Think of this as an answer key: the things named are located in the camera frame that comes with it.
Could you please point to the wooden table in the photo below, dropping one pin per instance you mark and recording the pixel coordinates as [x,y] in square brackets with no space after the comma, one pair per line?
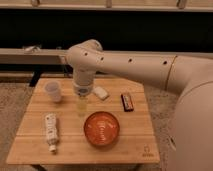
[136,143]

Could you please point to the orange bowl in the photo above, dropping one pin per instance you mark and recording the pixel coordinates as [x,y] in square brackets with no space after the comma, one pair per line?
[101,129]

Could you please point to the white plastic cup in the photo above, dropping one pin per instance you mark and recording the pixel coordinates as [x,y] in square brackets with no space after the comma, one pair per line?
[53,90]

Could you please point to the white soap bar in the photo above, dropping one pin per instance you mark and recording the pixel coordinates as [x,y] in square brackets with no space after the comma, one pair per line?
[100,92]

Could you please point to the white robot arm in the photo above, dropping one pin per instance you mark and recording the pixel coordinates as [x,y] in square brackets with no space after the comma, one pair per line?
[191,136]

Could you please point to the dark chocolate bar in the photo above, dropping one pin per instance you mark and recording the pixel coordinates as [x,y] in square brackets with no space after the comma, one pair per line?
[127,102]

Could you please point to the white squeeze bottle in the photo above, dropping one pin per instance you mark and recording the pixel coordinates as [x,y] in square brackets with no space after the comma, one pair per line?
[51,132]

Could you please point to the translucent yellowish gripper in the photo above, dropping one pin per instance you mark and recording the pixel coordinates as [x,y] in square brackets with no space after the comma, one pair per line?
[82,106]

